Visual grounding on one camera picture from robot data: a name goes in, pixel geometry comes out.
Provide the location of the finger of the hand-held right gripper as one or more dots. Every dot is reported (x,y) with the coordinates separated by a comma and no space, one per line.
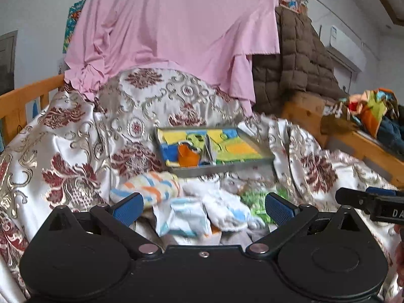
(353,199)
(380,191)

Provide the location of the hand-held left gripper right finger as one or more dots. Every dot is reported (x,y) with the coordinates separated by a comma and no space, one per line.
(277,210)

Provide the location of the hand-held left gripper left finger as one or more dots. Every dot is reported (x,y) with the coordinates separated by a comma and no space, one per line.
(127,210)

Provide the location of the orange blue striped towel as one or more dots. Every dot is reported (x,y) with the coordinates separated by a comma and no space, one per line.
(151,186)

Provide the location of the grey metal tray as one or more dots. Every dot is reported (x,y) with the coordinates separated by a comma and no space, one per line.
(189,172)

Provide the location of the person's right hand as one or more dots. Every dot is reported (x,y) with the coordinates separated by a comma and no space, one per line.
(400,252)

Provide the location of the green patterned cloth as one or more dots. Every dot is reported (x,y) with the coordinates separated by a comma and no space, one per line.
(252,202)

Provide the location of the white towel with blue patches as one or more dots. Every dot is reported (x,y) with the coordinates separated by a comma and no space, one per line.
(227,208)

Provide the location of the white blue striped towel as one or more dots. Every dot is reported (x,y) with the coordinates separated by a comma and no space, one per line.
(183,214)

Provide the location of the blue jeans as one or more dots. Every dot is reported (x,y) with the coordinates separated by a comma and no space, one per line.
(391,132)

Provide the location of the green yellow printed towel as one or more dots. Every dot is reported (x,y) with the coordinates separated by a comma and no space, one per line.
(240,148)

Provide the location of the plain white cloth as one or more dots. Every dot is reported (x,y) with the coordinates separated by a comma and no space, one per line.
(205,185)

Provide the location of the yellow blue printed towel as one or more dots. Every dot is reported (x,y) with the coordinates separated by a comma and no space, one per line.
(170,143)

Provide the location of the orange cloth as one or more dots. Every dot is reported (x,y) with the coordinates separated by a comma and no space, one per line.
(187,156)

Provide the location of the multicoloured crumpled cloth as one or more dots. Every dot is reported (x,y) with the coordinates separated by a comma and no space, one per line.
(372,110)

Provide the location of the floral satin blanket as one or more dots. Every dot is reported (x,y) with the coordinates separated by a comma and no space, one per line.
(79,126)

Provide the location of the white air conditioner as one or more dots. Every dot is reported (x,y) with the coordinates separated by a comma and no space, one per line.
(345,49)

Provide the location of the brown quilted blanket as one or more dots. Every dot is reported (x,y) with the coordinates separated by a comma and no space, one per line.
(293,63)

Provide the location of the dark framed door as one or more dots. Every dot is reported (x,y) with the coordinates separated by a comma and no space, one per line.
(7,63)

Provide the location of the pink bed sheet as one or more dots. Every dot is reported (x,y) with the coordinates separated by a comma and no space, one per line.
(173,22)

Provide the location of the wooden bed frame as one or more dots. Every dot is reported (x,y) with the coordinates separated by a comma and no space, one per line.
(303,110)

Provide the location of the wooden bed rail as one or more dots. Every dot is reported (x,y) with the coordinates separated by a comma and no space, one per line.
(19,101)

